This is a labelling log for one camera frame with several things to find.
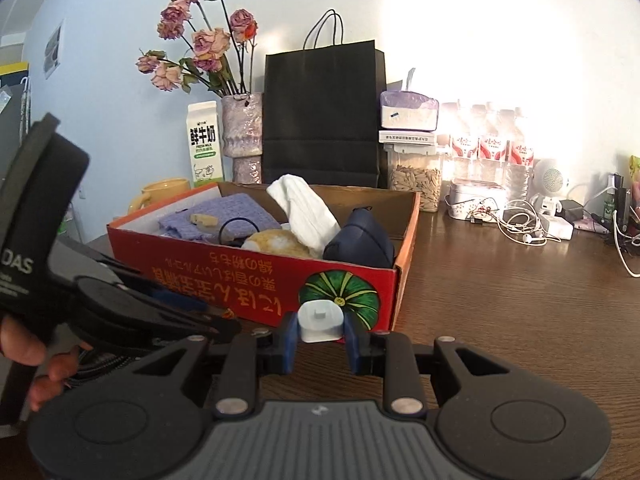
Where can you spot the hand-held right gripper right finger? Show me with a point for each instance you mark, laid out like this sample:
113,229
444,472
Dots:
354,347

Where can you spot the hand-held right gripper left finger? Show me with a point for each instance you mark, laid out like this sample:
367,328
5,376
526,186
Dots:
288,342

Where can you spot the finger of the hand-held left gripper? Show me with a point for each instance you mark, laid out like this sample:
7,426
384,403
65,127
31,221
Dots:
177,302

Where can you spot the white plastic stopper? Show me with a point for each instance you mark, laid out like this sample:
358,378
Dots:
320,322

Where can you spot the red printed cardboard box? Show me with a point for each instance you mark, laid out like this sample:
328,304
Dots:
200,270

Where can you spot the person's left hand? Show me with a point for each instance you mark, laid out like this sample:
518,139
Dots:
17,340

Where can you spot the beige hair clip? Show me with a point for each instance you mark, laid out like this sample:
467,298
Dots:
202,220

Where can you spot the yellow plush toy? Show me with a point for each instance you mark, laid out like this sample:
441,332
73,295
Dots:
275,244

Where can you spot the navy blue pouch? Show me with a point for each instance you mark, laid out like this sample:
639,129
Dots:
360,240

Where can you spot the purple knitted cloth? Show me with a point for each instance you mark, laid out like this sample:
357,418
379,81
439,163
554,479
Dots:
237,210

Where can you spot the yellow ceramic mug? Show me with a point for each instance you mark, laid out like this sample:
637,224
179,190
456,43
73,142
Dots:
160,191

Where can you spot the white fuzzy cloth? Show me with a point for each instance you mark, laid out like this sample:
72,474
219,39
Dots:
305,210

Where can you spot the white green milk carton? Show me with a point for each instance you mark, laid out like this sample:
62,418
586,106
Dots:
204,145

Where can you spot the clear jar of seeds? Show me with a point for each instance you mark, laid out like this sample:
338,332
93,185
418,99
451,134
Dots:
415,180

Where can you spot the purple speckled vase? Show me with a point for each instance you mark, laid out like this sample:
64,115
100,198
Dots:
242,130

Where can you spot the white metal tin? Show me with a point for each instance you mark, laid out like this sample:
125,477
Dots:
475,197

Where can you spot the flat white box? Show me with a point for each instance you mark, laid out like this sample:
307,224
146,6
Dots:
407,138

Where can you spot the black paper bag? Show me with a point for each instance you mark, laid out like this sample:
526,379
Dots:
322,115

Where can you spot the dried pink rose bouquet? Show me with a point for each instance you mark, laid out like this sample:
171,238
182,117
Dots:
200,45

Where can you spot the white charger block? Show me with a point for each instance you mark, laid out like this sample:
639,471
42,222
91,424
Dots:
559,227

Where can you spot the purple tissue pack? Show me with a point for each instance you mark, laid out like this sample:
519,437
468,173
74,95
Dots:
409,110

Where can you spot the black power adapter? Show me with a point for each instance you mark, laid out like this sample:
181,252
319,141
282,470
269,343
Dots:
570,209

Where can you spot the small white desk fan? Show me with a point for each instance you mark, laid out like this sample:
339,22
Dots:
552,180

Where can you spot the small green bottle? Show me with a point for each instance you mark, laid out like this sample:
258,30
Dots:
611,202

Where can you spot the yellow snack packet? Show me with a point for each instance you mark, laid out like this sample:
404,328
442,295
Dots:
635,175

